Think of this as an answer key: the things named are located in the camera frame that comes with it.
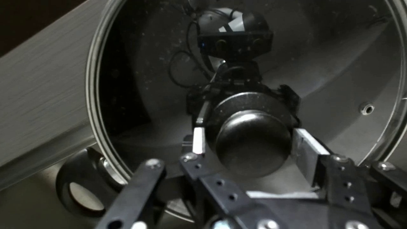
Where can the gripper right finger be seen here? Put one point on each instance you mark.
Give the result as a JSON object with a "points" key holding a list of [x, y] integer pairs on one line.
{"points": [[344, 191]]}

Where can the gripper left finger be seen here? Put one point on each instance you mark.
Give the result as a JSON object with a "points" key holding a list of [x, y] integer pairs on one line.
{"points": [[212, 191]]}

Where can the large steel pot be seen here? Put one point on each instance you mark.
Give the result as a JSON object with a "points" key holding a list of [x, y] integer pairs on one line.
{"points": [[339, 64]]}

